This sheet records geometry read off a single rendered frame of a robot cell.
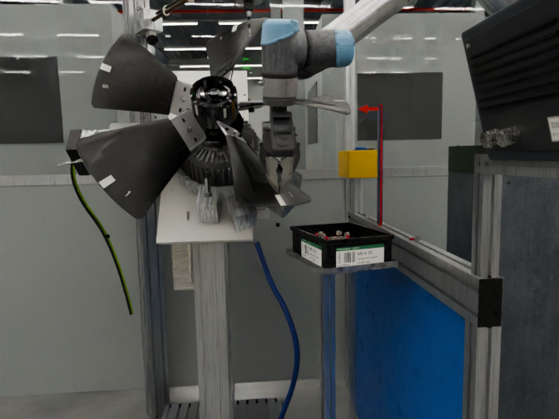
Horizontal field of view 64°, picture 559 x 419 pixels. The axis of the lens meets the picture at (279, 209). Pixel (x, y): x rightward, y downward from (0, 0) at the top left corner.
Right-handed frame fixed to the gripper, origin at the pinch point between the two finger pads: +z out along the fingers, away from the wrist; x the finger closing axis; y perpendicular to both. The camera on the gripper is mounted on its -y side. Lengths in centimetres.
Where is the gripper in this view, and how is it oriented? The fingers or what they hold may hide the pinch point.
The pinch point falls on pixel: (279, 188)
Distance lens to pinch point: 101.9
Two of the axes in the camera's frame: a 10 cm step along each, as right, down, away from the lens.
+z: -0.1, 9.1, 4.0
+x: -10.0, 0.2, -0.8
